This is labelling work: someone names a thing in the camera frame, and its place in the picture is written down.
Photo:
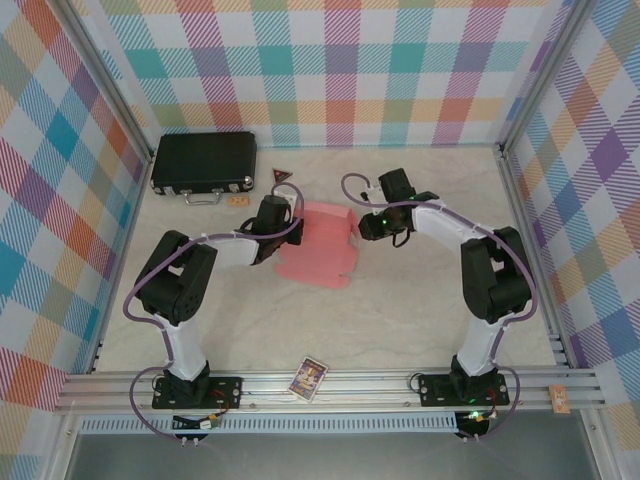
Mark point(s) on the small orange wooden tile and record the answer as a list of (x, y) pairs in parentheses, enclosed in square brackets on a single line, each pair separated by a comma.
[(237, 201)]

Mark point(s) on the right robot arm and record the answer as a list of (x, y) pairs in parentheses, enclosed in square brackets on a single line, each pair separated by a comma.
[(475, 350)]

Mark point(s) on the dark triangular piece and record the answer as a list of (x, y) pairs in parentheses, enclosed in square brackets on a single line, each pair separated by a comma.
[(281, 175)]

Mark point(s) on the black carrying case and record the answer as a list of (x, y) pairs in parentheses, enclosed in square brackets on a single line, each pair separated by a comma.
[(205, 160)]

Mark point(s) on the pink paper box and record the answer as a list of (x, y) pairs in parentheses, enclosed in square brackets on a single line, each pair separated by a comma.
[(320, 245)]

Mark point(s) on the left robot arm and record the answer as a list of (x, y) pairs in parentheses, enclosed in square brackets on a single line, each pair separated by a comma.
[(182, 345)]

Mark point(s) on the colourful playing card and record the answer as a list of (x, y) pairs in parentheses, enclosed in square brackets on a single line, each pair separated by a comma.
[(307, 379)]

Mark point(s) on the small wooden block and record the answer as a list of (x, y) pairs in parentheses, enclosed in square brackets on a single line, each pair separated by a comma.
[(559, 399)]

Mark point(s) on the aluminium frame post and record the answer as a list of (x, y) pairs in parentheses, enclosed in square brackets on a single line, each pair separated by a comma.
[(107, 85), (542, 75)]

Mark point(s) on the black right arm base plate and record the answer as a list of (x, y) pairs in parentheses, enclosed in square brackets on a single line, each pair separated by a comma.
[(435, 387)]

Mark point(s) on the aluminium side rail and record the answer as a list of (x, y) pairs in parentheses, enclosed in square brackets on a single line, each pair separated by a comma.
[(520, 200)]

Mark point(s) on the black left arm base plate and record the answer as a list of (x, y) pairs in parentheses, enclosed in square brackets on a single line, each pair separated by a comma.
[(227, 390)]

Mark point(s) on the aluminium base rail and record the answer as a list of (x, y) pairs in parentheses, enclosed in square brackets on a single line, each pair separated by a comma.
[(360, 392)]

